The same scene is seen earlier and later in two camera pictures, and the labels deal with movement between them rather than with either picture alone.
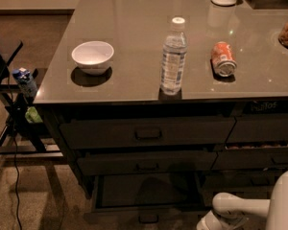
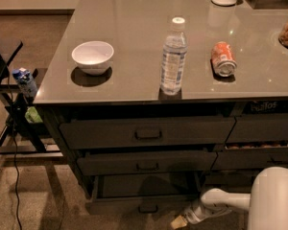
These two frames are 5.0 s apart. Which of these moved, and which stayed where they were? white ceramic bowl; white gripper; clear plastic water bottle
Moved: white gripper
Stayed: clear plastic water bottle; white ceramic bowl
